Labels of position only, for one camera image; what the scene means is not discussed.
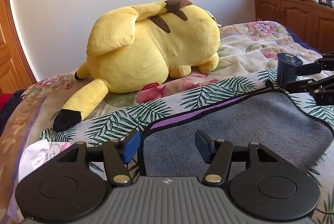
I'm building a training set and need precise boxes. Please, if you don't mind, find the palm leaf print cloth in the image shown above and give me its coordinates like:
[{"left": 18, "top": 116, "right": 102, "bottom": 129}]
[{"left": 41, "top": 69, "right": 333, "bottom": 223}]

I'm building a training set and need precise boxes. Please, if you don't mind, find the dark blue cup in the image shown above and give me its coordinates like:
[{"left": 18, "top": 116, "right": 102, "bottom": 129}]
[{"left": 276, "top": 53, "right": 304, "bottom": 88}]

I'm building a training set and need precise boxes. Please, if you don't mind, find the wooden slatted wardrobe door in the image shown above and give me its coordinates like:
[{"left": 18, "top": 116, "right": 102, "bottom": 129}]
[{"left": 0, "top": 0, "right": 36, "bottom": 95}]

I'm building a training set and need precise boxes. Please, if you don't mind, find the red and navy blanket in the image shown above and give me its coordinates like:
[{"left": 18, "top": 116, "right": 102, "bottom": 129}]
[{"left": 0, "top": 89, "right": 24, "bottom": 136}]

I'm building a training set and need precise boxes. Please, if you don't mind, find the grey towel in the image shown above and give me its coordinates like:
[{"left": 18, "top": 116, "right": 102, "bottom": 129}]
[{"left": 138, "top": 91, "right": 333, "bottom": 178}]

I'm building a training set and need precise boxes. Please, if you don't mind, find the pink tissue box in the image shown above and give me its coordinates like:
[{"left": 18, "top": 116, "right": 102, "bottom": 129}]
[{"left": 18, "top": 139, "right": 71, "bottom": 182}]

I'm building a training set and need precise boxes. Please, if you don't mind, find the floral bed blanket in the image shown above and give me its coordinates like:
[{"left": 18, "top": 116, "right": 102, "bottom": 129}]
[{"left": 1, "top": 21, "right": 319, "bottom": 223}]

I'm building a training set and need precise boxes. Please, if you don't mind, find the yellow Pikachu plush toy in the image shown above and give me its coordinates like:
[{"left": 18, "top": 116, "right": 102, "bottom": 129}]
[{"left": 53, "top": 0, "right": 220, "bottom": 132}]

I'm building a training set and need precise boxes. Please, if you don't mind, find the wooden cabinet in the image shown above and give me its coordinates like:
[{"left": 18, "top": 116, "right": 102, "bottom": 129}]
[{"left": 255, "top": 0, "right": 333, "bottom": 53}]

